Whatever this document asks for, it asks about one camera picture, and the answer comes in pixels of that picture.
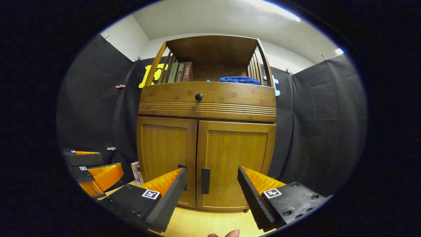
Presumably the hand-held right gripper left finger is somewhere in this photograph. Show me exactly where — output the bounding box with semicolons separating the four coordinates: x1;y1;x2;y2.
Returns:
99;167;188;233

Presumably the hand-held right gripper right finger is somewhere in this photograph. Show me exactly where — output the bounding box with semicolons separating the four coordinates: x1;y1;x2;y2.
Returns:
237;166;329;232

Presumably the wooden cabinet door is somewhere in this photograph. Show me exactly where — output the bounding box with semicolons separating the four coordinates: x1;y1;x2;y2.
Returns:
136;116;198;208
196;120;277;211

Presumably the wooden double-door shoe cabinet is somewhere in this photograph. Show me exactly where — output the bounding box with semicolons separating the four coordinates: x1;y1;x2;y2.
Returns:
136;35;277;213

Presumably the white and purple book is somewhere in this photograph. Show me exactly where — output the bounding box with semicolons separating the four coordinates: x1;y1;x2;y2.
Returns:
131;161;144;187

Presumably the wooden ribbed drawer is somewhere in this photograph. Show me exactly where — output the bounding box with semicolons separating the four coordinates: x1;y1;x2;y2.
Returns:
138;81;277;122

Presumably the blue folded towel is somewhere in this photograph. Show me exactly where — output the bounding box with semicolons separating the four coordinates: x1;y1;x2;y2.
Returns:
219;76;261;85

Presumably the green book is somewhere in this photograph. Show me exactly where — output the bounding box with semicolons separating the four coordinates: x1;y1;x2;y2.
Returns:
167;63;180;83

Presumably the grey-brown book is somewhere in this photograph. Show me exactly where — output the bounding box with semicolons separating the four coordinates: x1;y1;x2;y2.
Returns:
175;62;186;83

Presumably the brown book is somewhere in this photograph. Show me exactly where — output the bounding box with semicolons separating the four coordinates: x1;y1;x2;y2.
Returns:
182;62;194;82

